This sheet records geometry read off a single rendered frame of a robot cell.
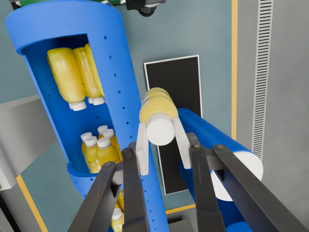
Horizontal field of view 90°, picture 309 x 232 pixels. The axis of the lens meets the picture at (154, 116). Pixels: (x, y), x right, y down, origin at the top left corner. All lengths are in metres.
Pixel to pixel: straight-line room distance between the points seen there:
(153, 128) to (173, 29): 1.54
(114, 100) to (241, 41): 1.73
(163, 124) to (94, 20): 0.29
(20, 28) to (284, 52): 2.25
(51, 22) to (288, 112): 2.48
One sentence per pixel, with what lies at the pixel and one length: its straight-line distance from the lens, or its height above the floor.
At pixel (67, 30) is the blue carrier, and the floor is 1.23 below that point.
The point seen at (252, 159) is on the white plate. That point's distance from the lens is 0.88.
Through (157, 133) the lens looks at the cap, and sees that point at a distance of 0.20.
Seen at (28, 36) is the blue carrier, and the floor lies 1.22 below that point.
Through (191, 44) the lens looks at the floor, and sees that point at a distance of 1.73.
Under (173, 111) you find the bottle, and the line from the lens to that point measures 0.23.
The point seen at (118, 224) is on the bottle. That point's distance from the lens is 0.76.
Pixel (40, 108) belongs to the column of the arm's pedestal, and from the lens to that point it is 1.17.
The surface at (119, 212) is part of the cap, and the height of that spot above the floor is 1.10.
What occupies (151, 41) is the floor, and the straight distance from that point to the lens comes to 1.64.
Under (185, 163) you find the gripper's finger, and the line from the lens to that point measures 0.16.
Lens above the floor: 1.60
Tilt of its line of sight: 72 degrees down
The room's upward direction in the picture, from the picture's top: 153 degrees clockwise
